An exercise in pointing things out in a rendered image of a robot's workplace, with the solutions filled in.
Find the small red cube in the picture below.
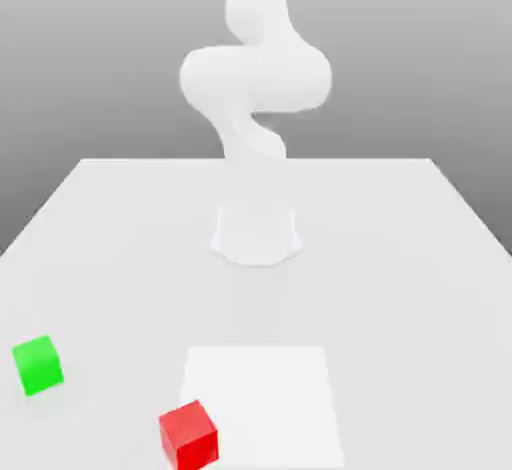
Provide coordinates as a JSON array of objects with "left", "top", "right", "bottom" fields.
[{"left": 158, "top": 398, "right": 220, "bottom": 470}]

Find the small green cube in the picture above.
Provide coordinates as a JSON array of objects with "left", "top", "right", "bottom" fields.
[{"left": 11, "top": 334, "right": 66, "bottom": 398}]

